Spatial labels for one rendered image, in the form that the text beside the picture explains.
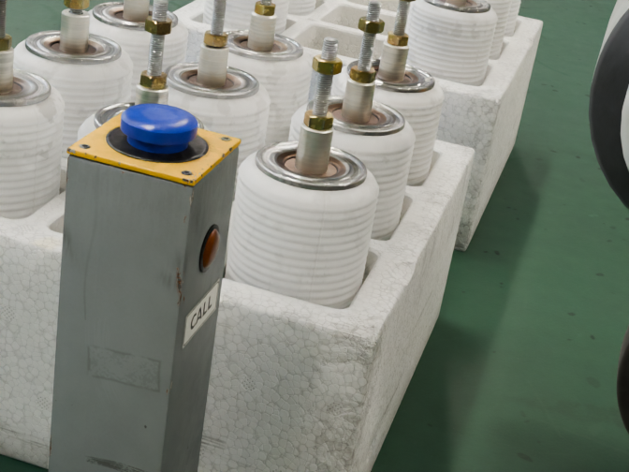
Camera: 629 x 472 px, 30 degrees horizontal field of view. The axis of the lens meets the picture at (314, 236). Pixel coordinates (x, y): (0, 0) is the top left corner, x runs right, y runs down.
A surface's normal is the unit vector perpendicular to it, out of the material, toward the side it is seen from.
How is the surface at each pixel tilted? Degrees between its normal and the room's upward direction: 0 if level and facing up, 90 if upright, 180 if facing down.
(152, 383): 90
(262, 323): 90
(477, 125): 90
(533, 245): 0
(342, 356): 90
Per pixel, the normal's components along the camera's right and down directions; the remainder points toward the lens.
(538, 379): 0.15, -0.89
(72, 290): -0.29, 0.37
